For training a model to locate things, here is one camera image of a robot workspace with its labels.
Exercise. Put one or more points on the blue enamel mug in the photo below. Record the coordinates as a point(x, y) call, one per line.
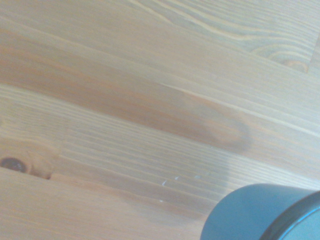
point(245, 212)

